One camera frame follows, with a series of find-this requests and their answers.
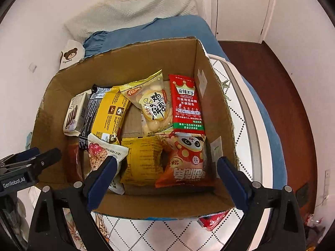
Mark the black snack packet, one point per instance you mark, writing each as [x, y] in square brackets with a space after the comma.
[90, 117]

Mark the white packet red food picture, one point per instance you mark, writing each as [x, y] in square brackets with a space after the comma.
[102, 149]

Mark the clear yellow biscuit packet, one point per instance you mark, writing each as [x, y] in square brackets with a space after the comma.
[154, 107]

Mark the orange snack packet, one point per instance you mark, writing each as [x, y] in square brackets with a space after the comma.
[188, 162]

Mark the small red snack packet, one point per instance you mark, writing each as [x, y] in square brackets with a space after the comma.
[212, 221]

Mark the white power strip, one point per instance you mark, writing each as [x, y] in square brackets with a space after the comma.
[327, 183]

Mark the white door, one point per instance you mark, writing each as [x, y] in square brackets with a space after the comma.
[243, 5]

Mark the bear print pillow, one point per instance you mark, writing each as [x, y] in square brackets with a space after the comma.
[69, 55]

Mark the long yellow snack packet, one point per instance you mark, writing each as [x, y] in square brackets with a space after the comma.
[111, 115]

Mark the tall red snack packet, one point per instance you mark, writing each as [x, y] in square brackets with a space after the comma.
[187, 104]

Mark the printed cardboard box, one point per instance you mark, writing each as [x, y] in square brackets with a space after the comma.
[157, 57]

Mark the brown-red snack packet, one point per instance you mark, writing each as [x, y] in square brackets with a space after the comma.
[73, 162]

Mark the white biscuit stick box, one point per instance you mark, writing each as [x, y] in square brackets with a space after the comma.
[74, 112]

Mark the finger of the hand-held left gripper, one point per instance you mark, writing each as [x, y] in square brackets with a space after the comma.
[48, 157]
[26, 154]

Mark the blue bed sheet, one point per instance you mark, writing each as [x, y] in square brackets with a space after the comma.
[272, 146]

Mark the small colourful clutter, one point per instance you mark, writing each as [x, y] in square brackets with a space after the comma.
[314, 224]

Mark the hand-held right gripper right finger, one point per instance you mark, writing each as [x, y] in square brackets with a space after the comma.
[235, 185]

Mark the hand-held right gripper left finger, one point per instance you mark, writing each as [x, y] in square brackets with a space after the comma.
[100, 185]

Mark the black floor item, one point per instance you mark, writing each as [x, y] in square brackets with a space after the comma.
[302, 190]

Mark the blue ruffled pillow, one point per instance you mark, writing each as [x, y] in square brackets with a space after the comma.
[157, 28]

